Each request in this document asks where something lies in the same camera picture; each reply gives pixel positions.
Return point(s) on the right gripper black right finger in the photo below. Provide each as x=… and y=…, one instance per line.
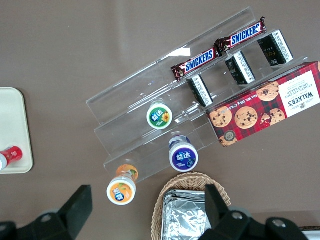
x=225, y=225

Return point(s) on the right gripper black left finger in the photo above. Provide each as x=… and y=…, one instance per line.
x=67, y=220

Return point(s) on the light wicker basket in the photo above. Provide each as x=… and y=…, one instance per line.
x=175, y=182

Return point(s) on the beige plastic tray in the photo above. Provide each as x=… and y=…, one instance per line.
x=15, y=125

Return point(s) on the orange gum bottle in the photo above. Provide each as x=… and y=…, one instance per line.
x=121, y=191

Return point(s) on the blue gum bottle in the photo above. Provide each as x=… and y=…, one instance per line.
x=183, y=157

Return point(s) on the red gum bottle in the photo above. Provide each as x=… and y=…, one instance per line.
x=12, y=155

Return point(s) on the white rectangular snack bin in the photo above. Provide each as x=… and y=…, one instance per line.
x=315, y=236

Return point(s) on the red Walkers cookie box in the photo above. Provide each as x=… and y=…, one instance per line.
x=262, y=110

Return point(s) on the green gum bottle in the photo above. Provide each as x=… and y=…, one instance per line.
x=159, y=117

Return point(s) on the clear acrylic stepped stand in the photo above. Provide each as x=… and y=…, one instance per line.
x=130, y=100

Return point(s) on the small black white box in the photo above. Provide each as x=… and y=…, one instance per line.
x=275, y=48
x=200, y=91
x=240, y=67

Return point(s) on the Snickers chocolate bar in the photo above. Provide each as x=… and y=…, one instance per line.
x=243, y=36
x=198, y=62

